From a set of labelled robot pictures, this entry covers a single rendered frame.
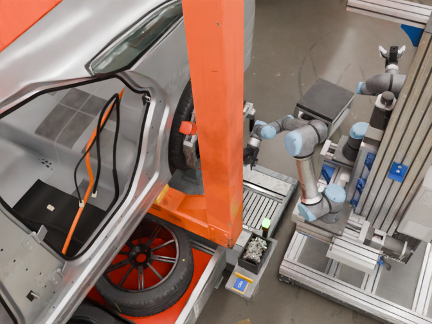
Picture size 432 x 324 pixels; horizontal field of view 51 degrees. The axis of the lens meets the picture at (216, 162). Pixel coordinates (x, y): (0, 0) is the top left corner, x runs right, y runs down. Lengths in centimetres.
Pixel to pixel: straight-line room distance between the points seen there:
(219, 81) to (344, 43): 348
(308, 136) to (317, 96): 176
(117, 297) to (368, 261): 146
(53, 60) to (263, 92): 281
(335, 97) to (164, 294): 221
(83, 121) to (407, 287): 235
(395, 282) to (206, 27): 225
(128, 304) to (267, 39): 328
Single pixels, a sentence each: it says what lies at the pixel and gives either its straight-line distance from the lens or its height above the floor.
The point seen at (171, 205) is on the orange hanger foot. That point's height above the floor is 68.
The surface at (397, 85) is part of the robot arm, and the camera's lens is 255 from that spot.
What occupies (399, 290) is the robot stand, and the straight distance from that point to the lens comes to 328.
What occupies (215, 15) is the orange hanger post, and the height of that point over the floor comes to 221.
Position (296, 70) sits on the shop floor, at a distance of 473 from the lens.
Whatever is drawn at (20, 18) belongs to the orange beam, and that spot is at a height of 264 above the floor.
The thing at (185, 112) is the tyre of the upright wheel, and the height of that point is 113.
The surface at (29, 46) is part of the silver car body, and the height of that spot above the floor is 198.
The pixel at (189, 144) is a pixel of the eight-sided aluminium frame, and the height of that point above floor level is 97.
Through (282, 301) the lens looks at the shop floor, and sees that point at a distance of 332.
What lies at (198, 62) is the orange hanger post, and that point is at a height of 198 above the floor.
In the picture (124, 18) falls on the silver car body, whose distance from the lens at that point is 223.
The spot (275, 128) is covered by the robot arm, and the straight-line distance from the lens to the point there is 262.
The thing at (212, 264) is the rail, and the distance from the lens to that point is 299.
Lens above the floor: 310
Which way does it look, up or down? 53 degrees down
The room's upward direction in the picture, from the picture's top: 4 degrees counter-clockwise
